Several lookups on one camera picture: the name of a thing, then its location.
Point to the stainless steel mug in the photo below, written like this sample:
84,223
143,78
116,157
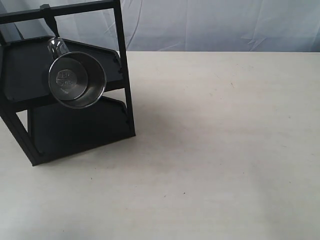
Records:
76,79

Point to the black shelf rack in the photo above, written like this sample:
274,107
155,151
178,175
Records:
45,129

